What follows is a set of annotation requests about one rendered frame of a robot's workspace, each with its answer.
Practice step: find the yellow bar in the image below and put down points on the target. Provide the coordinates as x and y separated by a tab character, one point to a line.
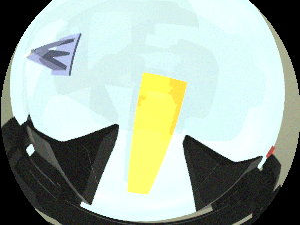
157	114

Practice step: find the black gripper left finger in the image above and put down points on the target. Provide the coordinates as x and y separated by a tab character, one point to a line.
81	161

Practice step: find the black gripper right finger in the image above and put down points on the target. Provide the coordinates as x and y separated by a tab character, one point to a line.
211	174

